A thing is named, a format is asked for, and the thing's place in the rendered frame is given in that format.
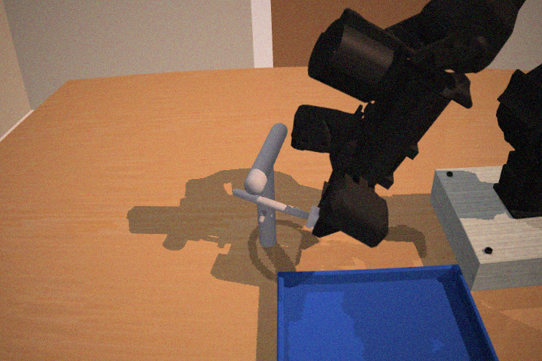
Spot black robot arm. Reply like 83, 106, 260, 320
291, 0, 542, 220

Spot blue tray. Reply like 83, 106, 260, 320
277, 264, 499, 361

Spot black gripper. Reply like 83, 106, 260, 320
312, 102, 423, 248

